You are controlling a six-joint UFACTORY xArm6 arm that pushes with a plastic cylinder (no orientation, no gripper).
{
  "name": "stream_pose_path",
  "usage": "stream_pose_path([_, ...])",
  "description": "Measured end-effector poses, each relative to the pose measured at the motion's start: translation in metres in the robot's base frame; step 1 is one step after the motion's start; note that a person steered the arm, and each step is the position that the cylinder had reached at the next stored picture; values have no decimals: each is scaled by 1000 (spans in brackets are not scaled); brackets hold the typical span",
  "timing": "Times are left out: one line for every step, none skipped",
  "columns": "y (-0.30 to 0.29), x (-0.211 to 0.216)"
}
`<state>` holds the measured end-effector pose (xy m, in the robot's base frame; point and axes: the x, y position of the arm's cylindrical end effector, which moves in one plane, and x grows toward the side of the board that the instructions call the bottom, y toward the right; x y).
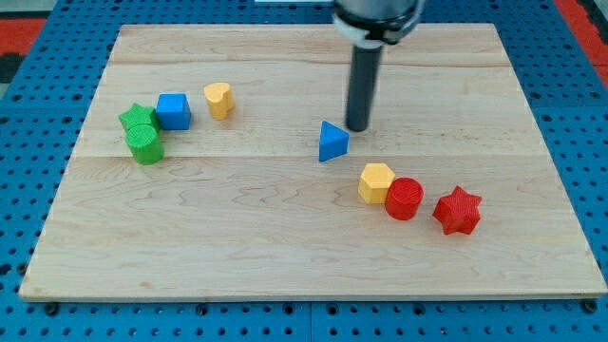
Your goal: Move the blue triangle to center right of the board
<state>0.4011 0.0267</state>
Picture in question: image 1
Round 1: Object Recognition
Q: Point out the blue cube block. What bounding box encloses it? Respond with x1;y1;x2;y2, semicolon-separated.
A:
156;93;191;130

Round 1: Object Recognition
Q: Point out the yellow heart block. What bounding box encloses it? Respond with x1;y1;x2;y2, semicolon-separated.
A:
203;82;235;121

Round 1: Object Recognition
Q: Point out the blue triangle block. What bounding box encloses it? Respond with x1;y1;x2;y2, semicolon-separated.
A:
318;121;350;162

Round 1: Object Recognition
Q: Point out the light wooden board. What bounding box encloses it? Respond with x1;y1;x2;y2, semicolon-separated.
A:
20;24;607;303

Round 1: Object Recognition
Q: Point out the green star block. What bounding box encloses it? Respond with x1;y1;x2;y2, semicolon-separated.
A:
119;103;161;132

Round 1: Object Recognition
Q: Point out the red star block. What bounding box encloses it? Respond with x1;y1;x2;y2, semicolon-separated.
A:
432;186;483;235

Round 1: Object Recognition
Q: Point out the green cylinder block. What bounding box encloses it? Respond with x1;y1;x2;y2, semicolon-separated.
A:
125;124;164;165

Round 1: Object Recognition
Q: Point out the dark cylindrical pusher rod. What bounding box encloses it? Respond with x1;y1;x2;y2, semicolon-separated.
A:
345;46;383;132

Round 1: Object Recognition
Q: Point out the red cylinder block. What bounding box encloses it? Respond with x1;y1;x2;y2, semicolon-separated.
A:
385;178;424;220

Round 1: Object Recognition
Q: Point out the yellow hexagon block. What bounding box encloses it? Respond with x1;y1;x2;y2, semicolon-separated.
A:
357;163;395;204

